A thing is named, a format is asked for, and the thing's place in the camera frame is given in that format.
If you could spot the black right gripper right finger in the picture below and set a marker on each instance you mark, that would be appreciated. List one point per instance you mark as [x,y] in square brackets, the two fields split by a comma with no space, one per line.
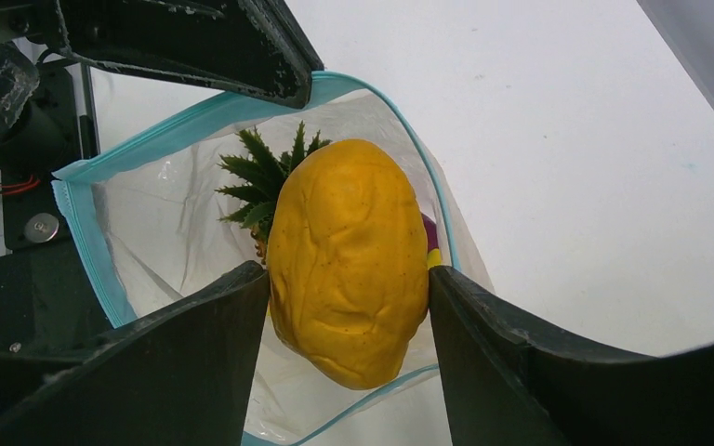
[512,378]

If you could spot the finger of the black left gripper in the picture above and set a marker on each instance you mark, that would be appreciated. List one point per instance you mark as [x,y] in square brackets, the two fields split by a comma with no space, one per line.
[252,47]

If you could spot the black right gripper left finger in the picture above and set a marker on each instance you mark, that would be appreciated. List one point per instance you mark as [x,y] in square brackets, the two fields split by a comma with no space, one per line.
[179,376]

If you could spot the orange toy pineapple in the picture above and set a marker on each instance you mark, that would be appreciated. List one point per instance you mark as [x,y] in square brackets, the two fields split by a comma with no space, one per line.
[263,174]

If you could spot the clear zip top bag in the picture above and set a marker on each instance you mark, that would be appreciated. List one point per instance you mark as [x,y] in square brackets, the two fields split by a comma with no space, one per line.
[144,217]

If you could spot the purple red onion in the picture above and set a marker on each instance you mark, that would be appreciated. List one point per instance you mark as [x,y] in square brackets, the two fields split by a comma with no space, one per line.
[431,232]

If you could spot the small orange toy fruit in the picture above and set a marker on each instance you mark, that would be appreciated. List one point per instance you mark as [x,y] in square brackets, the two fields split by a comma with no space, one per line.
[348,262]

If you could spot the yellow toy banana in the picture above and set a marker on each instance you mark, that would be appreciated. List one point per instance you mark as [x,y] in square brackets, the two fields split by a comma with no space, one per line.
[434,258]

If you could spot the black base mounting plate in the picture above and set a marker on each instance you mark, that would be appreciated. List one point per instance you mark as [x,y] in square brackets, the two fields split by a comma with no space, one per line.
[48,311]

